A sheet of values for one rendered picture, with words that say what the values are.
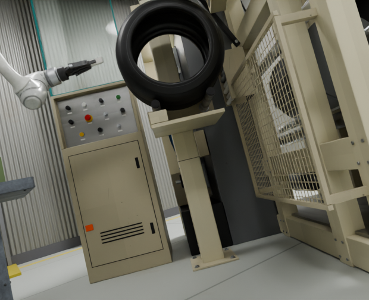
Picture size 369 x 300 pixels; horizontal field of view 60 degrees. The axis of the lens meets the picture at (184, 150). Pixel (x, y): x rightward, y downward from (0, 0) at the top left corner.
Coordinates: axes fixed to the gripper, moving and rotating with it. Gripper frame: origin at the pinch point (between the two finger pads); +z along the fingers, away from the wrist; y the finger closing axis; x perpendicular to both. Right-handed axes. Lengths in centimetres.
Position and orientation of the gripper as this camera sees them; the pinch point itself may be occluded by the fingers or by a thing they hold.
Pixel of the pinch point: (96, 61)
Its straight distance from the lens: 178.3
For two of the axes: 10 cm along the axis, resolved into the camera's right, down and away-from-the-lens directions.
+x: 3.6, 9.3, -0.8
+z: 9.3, -3.6, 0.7
